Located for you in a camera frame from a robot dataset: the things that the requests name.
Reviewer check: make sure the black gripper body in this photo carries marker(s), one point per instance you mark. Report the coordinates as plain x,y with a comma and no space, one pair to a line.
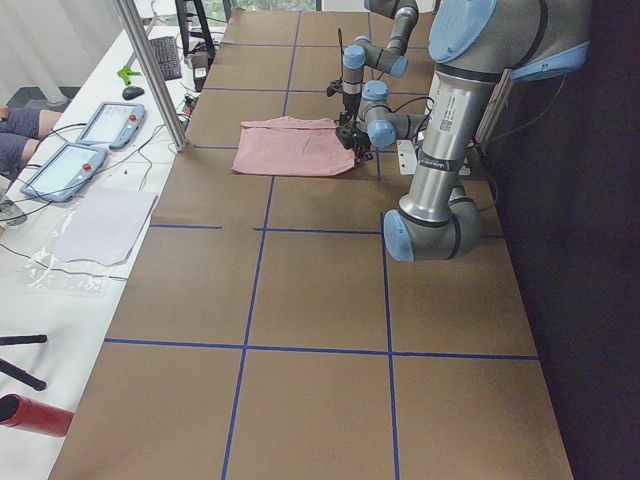
348,102
358,143

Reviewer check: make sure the pink snoopy t-shirt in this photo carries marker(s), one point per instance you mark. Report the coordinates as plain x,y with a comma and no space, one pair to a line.
287,146

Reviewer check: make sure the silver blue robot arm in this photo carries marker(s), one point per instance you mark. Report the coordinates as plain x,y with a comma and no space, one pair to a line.
362,53
472,43

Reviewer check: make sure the black box white label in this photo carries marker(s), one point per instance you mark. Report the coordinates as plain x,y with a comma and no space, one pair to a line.
200,63

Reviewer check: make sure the black keyboard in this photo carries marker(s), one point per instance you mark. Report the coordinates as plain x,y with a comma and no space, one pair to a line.
166,54

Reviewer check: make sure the black computer mouse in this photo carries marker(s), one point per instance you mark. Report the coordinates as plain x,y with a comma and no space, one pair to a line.
131,92

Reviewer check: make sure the green plastic part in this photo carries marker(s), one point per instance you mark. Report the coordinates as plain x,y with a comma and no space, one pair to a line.
126,73

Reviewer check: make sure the upper blue teach pendant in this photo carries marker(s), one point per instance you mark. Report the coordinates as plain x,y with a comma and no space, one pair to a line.
113,124

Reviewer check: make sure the blue teach pendant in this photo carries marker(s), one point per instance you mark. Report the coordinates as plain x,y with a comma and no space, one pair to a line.
70,168
113,124

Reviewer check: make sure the white paper sheets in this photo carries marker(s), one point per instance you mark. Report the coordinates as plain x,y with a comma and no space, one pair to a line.
105,226

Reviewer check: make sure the lower blue teach pendant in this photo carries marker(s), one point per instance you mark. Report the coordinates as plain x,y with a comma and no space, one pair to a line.
70,168

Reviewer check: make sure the seated person legs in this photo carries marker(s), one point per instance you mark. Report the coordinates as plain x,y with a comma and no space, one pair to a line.
22,129

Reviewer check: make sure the clear plastic bag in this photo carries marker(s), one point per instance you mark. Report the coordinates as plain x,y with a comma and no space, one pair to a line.
45,271

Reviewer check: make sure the red cylinder bottle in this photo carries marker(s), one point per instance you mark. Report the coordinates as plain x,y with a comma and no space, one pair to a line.
26,414

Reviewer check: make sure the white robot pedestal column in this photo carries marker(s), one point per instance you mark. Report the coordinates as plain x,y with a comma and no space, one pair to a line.
411,154

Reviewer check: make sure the aluminium frame post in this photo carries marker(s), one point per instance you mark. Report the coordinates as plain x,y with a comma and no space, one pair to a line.
138,37

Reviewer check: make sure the black camera tripod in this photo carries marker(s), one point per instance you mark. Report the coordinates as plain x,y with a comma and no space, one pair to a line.
20,360

